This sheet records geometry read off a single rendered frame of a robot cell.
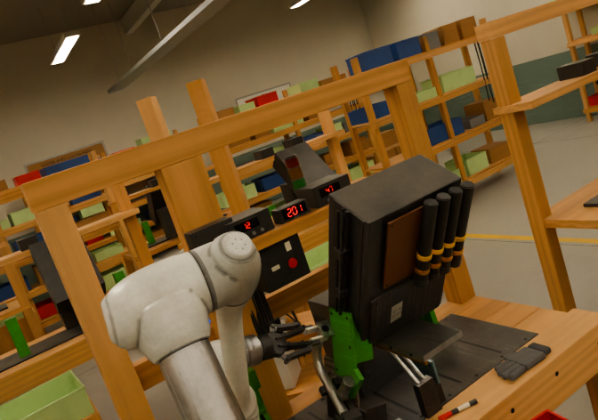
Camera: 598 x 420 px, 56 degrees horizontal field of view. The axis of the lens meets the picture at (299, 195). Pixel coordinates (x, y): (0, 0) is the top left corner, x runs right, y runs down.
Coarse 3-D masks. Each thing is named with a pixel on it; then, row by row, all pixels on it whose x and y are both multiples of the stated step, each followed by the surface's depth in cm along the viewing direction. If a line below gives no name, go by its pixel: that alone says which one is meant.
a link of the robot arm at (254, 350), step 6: (246, 336) 164; (252, 336) 164; (246, 342) 162; (252, 342) 163; (258, 342) 163; (246, 348) 160; (252, 348) 161; (258, 348) 162; (246, 354) 160; (252, 354) 161; (258, 354) 162; (246, 360) 160; (252, 360) 161; (258, 360) 162; (252, 366) 163
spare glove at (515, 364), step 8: (536, 344) 183; (520, 352) 181; (528, 352) 179; (536, 352) 178; (544, 352) 177; (512, 360) 179; (520, 360) 177; (528, 360) 175; (536, 360) 175; (496, 368) 178; (504, 368) 176; (512, 368) 174; (520, 368) 173; (528, 368) 174; (504, 376) 173; (512, 376) 171
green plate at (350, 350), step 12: (336, 312) 173; (348, 312) 168; (336, 324) 173; (348, 324) 167; (336, 336) 174; (348, 336) 168; (336, 348) 175; (348, 348) 169; (360, 348) 170; (372, 348) 172; (336, 360) 175; (348, 360) 170; (360, 360) 170; (336, 372) 176; (348, 372) 170
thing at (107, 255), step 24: (48, 168) 764; (96, 192) 797; (24, 216) 748; (96, 216) 798; (120, 240) 849; (24, 264) 740; (96, 264) 791; (120, 264) 850; (0, 288) 769; (24, 288) 743; (48, 312) 763
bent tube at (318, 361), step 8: (320, 328) 175; (328, 328) 176; (320, 344) 179; (312, 352) 181; (320, 352) 181; (320, 360) 181; (320, 368) 180; (320, 376) 178; (328, 376) 178; (328, 384) 176; (328, 392) 175; (336, 400) 172; (336, 408) 171; (344, 408) 170
